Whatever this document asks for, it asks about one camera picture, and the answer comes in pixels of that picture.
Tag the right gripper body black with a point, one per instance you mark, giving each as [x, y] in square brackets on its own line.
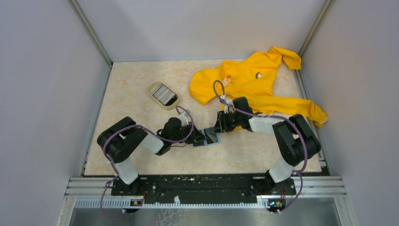
[230, 121]

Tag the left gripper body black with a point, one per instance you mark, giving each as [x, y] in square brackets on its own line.
[184, 132]

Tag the beige oval card tray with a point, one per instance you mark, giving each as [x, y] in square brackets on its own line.
[171, 105]

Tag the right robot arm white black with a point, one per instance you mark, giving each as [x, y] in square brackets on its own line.
[296, 140]

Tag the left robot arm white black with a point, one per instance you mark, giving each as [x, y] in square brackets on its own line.
[119, 141]

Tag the stack of cards in tray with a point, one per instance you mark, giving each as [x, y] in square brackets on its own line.
[163, 94]

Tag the yellow jacket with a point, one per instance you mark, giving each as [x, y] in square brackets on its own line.
[253, 78]

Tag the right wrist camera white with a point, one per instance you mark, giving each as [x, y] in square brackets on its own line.
[227, 104]

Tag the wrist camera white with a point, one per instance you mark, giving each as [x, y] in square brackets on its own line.
[227, 104]
[185, 118]

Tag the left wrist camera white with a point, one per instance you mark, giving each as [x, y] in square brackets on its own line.
[185, 118]

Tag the aluminium front rail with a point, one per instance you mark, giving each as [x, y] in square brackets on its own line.
[96, 192]

